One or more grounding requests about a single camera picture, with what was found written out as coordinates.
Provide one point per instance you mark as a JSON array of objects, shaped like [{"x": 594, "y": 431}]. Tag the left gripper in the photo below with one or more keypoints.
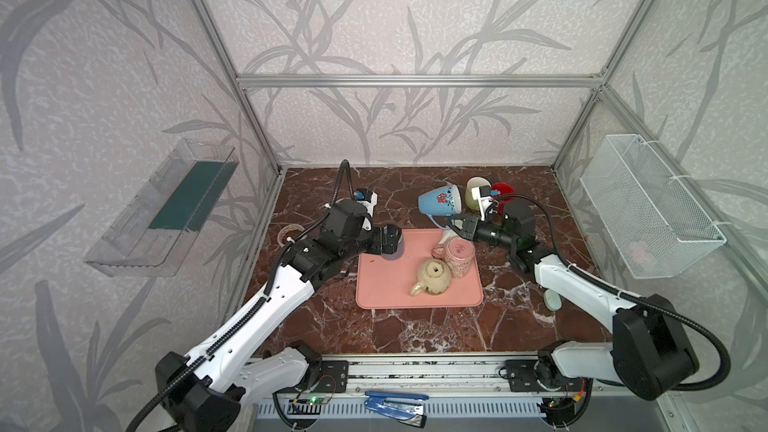
[{"x": 387, "y": 239}]

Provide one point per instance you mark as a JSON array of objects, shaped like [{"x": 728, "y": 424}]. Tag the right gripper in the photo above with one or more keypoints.
[{"x": 468, "y": 228}]

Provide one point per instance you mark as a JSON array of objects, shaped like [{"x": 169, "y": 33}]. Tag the pink patterned mug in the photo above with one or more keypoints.
[{"x": 457, "y": 253}]

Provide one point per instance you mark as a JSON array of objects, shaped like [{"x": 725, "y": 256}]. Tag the blue mug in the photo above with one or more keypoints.
[{"x": 443, "y": 201}]

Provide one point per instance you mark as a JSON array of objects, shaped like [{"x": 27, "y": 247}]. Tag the red mug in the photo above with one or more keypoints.
[{"x": 502, "y": 191}]

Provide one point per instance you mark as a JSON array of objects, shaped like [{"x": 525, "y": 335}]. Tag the pink tray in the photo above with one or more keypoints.
[{"x": 413, "y": 279}]

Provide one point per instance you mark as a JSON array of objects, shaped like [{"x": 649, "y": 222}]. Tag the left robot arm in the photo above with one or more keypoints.
[{"x": 206, "y": 388}]

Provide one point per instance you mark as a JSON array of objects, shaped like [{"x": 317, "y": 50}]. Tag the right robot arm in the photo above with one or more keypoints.
[{"x": 653, "y": 349}]

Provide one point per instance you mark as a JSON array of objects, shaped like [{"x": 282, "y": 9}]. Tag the white mug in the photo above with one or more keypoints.
[{"x": 447, "y": 235}]

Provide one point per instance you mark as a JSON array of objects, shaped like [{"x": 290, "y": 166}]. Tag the purple mug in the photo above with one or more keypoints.
[{"x": 392, "y": 248}]

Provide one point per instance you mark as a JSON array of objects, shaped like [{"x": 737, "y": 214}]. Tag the tape roll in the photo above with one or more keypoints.
[{"x": 289, "y": 233}]

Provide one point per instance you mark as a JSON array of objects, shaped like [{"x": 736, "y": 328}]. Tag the small green object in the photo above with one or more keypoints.
[{"x": 552, "y": 300}]

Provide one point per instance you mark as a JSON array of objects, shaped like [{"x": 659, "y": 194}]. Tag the blue stapler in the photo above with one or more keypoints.
[{"x": 406, "y": 409}]

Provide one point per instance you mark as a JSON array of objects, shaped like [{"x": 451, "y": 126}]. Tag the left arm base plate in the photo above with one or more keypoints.
[{"x": 328, "y": 376}]

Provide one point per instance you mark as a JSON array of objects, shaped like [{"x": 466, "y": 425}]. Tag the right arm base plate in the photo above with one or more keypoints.
[{"x": 538, "y": 375}]

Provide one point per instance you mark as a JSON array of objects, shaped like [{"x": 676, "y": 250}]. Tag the white wire basket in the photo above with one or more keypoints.
[{"x": 658, "y": 227}]

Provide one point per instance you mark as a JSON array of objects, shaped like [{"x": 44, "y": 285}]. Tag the clear plastic wall bin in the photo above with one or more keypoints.
[{"x": 155, "y": 232}]

